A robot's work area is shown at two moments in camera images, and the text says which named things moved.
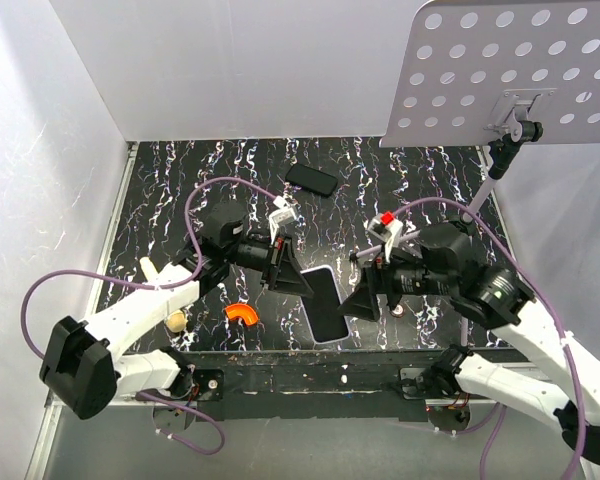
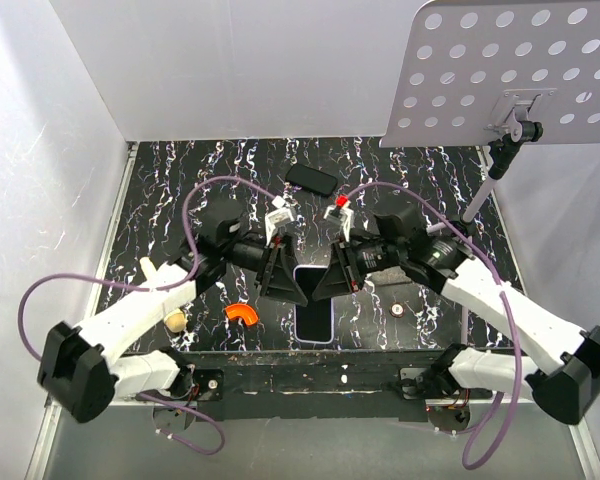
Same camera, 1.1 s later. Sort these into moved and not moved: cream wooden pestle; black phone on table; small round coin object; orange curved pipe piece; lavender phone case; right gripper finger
Moved: lavender phone case; right gripper finger
Not moved: cream wooden pestle; small round coin object; orange curved pipe piece; black phone on table
